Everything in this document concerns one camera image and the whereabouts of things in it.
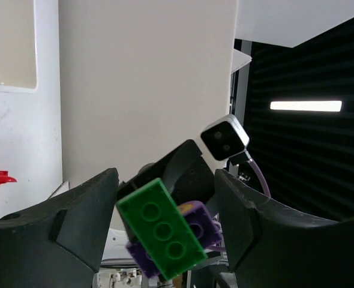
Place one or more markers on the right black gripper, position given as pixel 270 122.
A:
pixel 185 174

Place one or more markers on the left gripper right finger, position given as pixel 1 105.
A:
pixel 269 244

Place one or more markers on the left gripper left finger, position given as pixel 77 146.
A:
pixel 59 242

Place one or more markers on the green lego plate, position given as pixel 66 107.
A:
pixel 164 242

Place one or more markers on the purple flower lego block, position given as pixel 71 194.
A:
pixel 202 226

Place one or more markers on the ceiling light strip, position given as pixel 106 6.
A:
pixel 307 106

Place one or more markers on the white three-compartment tray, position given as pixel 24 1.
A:
pixel 18 64

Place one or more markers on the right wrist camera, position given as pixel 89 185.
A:
pixel 222 140

